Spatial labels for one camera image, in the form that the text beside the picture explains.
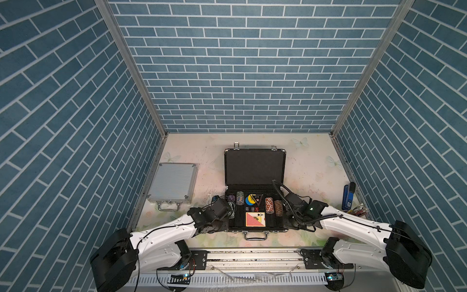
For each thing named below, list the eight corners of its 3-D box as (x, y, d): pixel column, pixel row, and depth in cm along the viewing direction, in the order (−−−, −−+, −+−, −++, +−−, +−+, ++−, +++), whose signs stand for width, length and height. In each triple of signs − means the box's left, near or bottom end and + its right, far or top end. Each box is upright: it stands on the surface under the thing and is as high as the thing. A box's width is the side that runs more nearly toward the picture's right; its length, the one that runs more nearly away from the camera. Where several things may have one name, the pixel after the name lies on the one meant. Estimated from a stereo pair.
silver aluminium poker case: (143, 210, 89) (137, 204, 84) (158, 169, 105) (154, 162, 100) (189, 210, 89) (186, 205, 84) (197, 169, 105) (195, 162, 100)
